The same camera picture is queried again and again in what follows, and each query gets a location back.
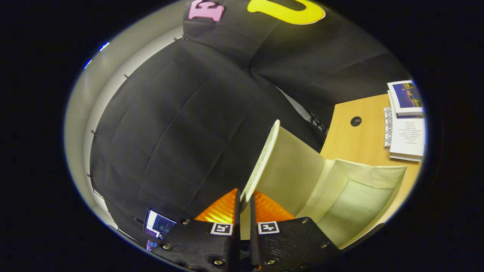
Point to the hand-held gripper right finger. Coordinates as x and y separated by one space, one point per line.
252 226

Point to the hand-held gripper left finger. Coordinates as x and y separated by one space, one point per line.
238 219

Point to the beige fabric storage box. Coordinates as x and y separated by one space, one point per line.
295 166

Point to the computer screen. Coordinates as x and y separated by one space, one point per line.
159 224

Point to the black white patterned booklet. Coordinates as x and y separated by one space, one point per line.
387 126

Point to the white text-covered book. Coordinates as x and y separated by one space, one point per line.
408 136

